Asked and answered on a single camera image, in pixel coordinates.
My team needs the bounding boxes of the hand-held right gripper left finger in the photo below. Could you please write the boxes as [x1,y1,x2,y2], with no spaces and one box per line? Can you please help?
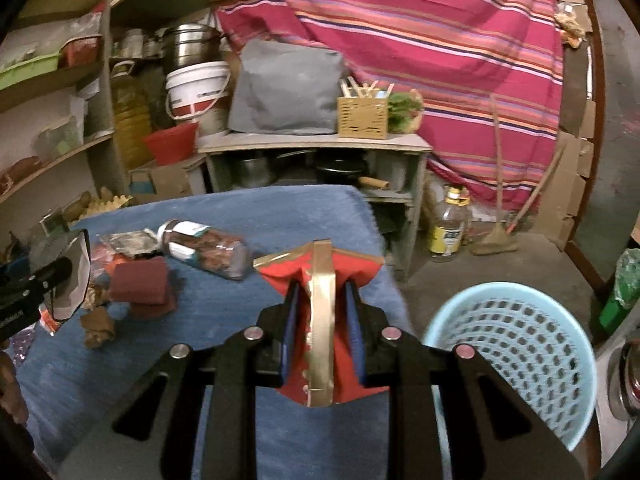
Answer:
[57,280,311,480]

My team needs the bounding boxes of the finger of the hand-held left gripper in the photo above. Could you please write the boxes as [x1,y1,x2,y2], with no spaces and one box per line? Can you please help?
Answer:
[27,256,75,293]

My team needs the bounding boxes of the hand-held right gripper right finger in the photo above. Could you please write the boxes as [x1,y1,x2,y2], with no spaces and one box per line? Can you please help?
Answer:
[342,280,586,480]

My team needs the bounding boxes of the clear plastic bag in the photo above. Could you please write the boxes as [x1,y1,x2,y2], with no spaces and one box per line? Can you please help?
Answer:
[30,230,93,322]

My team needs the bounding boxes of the red and gold paper package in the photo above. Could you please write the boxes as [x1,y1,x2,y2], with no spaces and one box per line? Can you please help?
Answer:
[252,239,386,408]

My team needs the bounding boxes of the clear jar with silver lid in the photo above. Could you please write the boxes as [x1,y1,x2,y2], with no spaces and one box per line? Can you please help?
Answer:
[156,219,253,281]

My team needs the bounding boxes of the light blue plastic basket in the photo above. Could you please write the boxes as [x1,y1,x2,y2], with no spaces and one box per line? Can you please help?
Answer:
[422,281,598,453]

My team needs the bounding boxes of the person's left hand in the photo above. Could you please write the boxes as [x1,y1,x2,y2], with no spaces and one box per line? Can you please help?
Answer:
[0,350,31,428]

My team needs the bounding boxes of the crumpled brown paper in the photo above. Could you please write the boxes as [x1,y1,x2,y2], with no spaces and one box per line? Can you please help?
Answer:
[80,305,118,350]

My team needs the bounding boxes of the crumpled foil packet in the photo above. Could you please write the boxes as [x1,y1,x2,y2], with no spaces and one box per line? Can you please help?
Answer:
[102,231,160,261]

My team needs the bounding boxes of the maroon scouring pad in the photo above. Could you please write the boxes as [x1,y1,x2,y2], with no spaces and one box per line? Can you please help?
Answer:
[109,256,177,318]

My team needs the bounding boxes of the yellow egg tray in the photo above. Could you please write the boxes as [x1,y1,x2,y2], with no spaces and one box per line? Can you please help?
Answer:
[82,187,133,216]

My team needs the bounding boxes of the blue knitted blanket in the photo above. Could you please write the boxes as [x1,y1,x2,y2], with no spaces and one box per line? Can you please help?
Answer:
[15,185,416,480]

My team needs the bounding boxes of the sweet potato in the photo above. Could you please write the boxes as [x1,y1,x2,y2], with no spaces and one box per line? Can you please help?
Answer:
[0,155,43,186]

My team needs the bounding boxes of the wooden shelf unit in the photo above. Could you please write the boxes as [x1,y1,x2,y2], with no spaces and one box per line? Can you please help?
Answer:
[0,0,133,241]

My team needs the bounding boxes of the clear oil bottle yellow label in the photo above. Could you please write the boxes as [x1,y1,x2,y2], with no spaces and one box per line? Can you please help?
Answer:
[429,187,473,261]

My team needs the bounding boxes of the clear plastic storage container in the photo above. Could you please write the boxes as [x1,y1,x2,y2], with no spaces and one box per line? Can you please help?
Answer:
[32,117,83,161]

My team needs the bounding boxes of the cardboard box blue label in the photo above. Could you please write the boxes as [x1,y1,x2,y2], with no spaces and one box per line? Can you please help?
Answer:
[129,160,196,196]

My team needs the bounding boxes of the small metal pot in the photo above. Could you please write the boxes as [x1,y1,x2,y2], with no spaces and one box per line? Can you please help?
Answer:
[232,152,278,188]

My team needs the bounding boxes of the straw broom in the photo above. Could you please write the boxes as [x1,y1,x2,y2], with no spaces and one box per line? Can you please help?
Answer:
[470,94,521,256]

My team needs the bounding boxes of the yellow oil jug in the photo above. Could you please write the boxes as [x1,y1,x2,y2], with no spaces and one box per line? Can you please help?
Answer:
[110,60,153,171]

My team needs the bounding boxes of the red plastic basket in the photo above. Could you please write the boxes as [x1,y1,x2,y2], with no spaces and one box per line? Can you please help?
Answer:
[143,122,200,166]

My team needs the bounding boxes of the small wooden cabinet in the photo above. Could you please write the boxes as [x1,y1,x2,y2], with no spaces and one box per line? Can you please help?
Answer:
[197,132,433,281]

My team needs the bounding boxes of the yellow bamboo utensil holder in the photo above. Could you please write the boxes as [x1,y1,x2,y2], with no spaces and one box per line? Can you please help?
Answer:
[337,95,390,140]

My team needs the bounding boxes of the green plastic tray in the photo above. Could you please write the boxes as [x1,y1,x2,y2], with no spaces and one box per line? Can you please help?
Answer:
[0,52,63,91]

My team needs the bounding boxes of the green leafy bundle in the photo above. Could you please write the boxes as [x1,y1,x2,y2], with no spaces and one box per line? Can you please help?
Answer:
[387,89,426,135]

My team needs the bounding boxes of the red plastic packet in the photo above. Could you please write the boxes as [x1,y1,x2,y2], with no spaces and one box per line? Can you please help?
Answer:
[62,35,103,68]

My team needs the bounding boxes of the wooden stick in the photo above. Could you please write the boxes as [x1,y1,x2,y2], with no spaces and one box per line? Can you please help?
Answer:
[505,142,568,236]

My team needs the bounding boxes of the grey cloth cover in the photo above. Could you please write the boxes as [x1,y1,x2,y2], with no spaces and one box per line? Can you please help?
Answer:
[227,40,348,136]

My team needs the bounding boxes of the bundle of wooden utensils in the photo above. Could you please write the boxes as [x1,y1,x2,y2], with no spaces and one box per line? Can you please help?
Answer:
[340,77,396,101]

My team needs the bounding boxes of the white plastic bucket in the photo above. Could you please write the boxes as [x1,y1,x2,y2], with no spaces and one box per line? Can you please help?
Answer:
[165,61,232,123]

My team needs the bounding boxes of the flattened cardboard pieces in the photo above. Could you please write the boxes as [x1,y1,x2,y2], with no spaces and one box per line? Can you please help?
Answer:
[537,130,596,251]

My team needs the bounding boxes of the steel cooking pot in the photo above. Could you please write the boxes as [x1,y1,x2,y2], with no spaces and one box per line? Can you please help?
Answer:
[161,24,223,73]

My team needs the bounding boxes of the metal bowl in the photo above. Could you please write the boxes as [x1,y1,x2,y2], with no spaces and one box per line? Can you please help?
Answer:
[607,340,640,421]

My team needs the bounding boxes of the pink striped cloth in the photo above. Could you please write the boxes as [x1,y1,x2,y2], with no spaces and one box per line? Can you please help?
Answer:
[207,0,566,211]

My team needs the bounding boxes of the yellow crumpled bag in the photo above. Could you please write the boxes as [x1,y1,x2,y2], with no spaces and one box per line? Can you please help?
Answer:
[555,10,586,48]

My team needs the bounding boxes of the black pan with wooden handle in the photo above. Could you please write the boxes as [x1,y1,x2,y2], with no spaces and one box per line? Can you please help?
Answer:
[315,155,391,191]

